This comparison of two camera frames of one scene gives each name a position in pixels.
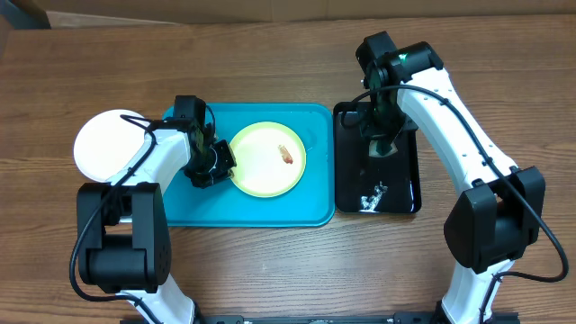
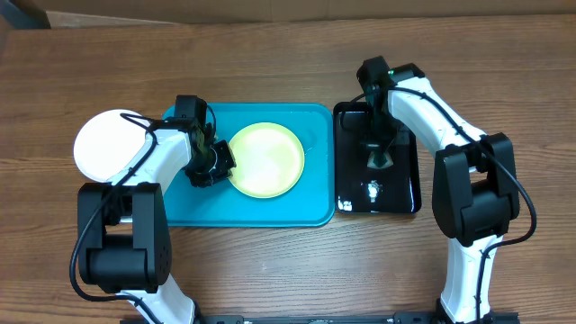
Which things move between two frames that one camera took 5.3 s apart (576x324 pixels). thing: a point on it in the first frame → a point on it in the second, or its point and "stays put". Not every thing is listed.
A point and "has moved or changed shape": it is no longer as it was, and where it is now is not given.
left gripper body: x=212 y=165 stays put
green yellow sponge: x=382 y=148 has moved or changed shape
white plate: x=105 y=141 stays put
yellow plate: x=271 y=159 stays put
